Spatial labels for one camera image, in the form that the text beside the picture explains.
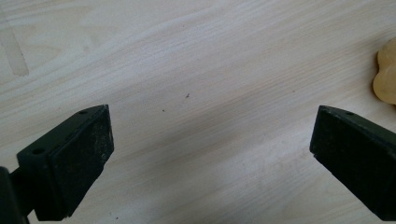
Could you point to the pale yellow lobed object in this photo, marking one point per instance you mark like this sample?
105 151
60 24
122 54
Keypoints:
387 74

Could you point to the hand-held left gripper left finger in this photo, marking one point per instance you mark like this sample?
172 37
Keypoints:
71 161

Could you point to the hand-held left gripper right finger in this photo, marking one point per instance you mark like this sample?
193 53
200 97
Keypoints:
358 158

